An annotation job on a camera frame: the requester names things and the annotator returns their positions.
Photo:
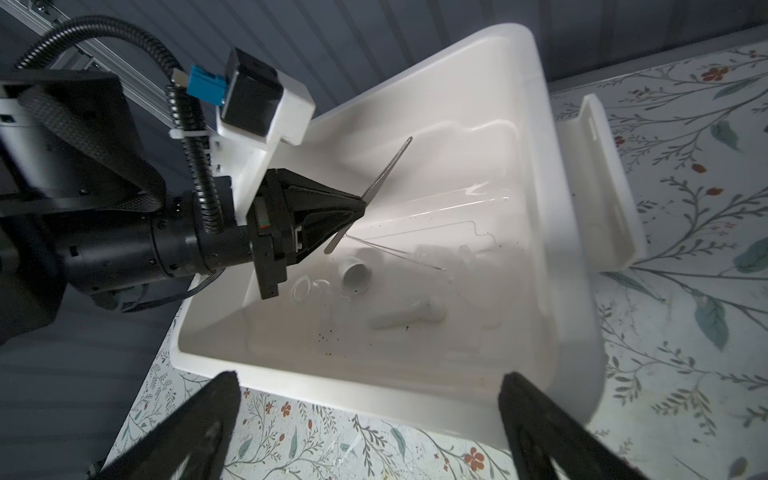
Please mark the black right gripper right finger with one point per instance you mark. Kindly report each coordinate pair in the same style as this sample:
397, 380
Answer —
544, 440

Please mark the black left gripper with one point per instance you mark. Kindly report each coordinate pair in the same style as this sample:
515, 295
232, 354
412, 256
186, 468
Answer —
106, 250

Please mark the white plastic storage bin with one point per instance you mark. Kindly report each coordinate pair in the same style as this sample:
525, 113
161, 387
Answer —
519, 209

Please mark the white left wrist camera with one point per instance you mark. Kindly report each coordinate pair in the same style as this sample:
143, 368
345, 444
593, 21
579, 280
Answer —
262, 107

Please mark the metal tweezers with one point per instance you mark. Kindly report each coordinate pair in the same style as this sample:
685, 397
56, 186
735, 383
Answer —
370, 194

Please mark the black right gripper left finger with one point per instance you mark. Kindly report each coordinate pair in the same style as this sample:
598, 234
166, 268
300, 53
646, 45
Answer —
192, 443

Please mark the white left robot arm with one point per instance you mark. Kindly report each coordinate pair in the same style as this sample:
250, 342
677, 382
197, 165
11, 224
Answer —
81, 208

